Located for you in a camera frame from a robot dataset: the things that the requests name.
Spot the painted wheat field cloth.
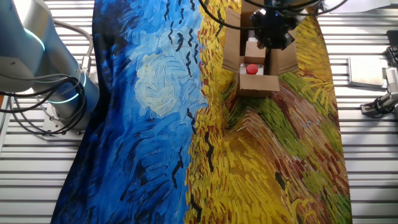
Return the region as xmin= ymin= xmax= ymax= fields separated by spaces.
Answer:
xmin=51 ymin=0 xmax=354 ymax=224

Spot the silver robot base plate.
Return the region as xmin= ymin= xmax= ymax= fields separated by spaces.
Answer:
xmin=42 ymin=102 xmax=86 ymax=141

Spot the silver camera clamp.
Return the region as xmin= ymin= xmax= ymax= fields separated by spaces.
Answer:
xmin=360 ymin=92 xmax=398 ymax=119

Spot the small inner cardboard box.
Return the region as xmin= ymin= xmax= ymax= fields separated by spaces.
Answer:
xmin=244 ymin=40 xmax=267 ymax=65

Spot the black base cable bundle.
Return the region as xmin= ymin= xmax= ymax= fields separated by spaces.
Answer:
xmin=0 ymin=73 xmax=88 ymax=136

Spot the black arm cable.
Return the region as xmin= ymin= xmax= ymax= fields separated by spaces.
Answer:
xmin=198 ymin=0 xmax=349 ymax=31

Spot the shiny metal plate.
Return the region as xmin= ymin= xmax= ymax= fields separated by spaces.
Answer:
xmin=346 ymin=55 xmax=389 ymax=90

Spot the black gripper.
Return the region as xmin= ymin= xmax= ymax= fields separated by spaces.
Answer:
xmin=250 ymin=7 xmax=296 ymax=50

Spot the silver ribbed camera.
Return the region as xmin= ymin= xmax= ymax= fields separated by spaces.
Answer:
xmin=384 ymin=67 xmax=398 ymax=94

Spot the brown cardboard box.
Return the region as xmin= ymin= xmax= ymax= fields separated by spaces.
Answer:
xmin=221 ymin=0 xmax=299 ymax=98

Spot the grey base cable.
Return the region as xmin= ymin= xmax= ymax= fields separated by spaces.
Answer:
xmin=52 ymin=18 xmax=95 ymax=77

